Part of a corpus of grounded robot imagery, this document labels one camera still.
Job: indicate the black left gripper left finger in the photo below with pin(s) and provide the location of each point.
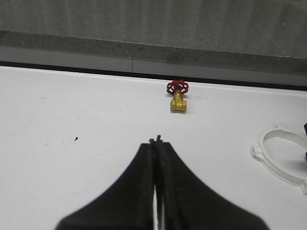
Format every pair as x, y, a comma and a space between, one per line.
126, 205

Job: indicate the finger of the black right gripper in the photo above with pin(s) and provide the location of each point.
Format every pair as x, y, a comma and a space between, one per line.
305, 128

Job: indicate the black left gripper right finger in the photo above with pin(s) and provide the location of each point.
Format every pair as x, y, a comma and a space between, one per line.
186, 203

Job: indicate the grey stone counter ledge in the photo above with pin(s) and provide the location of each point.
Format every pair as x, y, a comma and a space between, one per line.
260, 42

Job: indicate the brass valve red handwheel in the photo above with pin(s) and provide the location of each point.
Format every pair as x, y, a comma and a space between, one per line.
177, 88

